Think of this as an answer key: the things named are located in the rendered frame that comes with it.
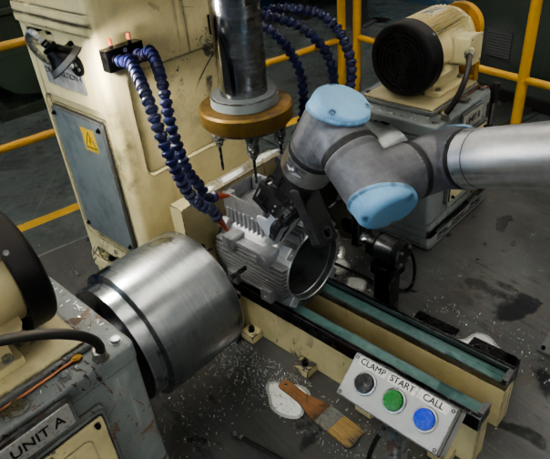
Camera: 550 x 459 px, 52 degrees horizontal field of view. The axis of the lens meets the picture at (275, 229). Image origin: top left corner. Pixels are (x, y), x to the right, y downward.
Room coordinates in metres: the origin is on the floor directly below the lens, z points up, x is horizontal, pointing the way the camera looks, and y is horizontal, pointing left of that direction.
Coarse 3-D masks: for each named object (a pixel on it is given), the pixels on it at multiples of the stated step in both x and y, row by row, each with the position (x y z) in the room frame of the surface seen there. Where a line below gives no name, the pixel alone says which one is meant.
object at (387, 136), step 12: (372, 120) 1.26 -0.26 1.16; (372, 132) 1.20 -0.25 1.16; (384, 132) 1.21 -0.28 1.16; (396, 132) 1.23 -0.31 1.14; (384, 144) 1.17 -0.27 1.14; (324, 192) 1.16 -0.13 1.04; (336, 192) 1.13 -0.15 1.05; (336, 204) 1.07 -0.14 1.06; (336, 216) 1.13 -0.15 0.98; (348, 216) 1.11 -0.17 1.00; (336, 228) 1.13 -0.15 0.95; (348, 228) 1.10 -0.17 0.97
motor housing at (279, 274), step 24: (216, 240) 0.99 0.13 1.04; (240, 240) 0.95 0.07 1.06; (264, 240) 0.93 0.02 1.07; (288, 240) 0.91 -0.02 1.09; (336, 240) 0.97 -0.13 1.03; (240, 264) 0.94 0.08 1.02; (288, 264) 0.87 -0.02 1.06; (312, 264) 0.98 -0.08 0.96; (288, 288) 0.86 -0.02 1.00; (312, 288) 0.93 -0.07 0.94
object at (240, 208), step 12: (252, 180) 1.07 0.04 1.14; (228, 192) 1.02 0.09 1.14; (240, 192) 1.05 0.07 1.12; (252, 192) 1.02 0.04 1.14; (228, 204) 1.01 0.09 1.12; (240, 204) 0.99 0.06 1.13; (252, 204) 0.96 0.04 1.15; (228, 216) 1.01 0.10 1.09; (240, 216) 0.99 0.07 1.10; (252, 216) 0.96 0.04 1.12; (264, 216) 0.94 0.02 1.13; (252, 228) 0.96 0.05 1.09
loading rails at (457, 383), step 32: (256, 288) 0.97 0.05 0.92; (352, 288) 0.93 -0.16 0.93; (256, 320) 0.95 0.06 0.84; (288, 320) 0.88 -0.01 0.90; (320, 320) 0.85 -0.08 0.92; (352, 320) 0.88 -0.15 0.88; (384, 320) 0.84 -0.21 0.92; (416, 320) 0.82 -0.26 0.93; (320, 352) 0.82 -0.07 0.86; (352, 352) 0.76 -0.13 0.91; (384, 352) 0.75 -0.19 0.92; (416, 352) 0.77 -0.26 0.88; (448, 352) 0.73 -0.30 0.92; (480, 352) 0.72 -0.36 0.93; (448, 384) 0.72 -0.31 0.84; (480, 384) 0.68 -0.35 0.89; (512, 384) 0.67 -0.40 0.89; (480, 416) 0.58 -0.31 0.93; (480, 448) 0.60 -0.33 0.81
